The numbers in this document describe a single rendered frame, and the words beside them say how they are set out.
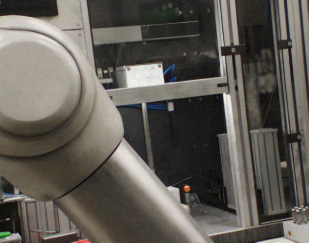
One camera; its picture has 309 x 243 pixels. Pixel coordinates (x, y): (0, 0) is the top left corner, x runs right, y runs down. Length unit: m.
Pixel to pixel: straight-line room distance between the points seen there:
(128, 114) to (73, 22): 0.57
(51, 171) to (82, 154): 0.03
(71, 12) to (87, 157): 1.04
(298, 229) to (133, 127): 0.69
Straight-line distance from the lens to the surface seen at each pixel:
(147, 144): 1.89
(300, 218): 1.76
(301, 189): 1.88
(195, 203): 2.17
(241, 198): 1.79
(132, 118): 2.11
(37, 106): 0.56
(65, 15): 1.62
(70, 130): 0.58
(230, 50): 1.77
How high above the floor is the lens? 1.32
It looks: 3 degrees down
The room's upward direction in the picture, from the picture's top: 7 degrees counter-clockwise
